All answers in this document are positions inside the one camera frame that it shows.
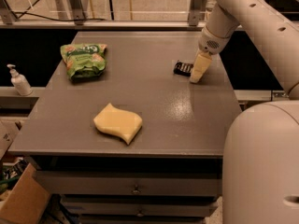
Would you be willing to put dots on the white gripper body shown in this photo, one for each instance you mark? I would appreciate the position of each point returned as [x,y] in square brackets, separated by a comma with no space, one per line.
[210,43]

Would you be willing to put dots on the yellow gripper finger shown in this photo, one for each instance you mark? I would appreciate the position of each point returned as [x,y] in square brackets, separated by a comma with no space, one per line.
[201,63]

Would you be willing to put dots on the black rxbar chocolate bar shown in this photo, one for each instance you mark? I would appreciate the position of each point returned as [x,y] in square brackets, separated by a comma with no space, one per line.
[183,69]

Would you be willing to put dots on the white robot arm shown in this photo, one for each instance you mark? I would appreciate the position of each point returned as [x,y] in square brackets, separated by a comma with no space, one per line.
[260,177]

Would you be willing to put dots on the yellow wavy sponge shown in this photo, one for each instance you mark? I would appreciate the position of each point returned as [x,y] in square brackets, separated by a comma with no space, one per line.
[118,122]

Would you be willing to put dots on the grey drawer cabinet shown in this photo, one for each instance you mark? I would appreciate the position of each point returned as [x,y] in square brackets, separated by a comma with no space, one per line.
[138,145]

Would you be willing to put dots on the green snack chip bag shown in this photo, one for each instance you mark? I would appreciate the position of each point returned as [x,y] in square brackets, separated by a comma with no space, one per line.
[84,60]

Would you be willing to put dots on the white pump lotion bottle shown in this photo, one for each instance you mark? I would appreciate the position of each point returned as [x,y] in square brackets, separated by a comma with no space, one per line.
[19,81]

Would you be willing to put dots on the brown cardboard box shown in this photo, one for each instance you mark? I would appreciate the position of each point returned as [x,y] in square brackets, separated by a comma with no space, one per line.
[27,201]

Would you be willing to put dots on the metal railing frame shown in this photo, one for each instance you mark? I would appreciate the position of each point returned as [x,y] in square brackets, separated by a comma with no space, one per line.
[105,14]

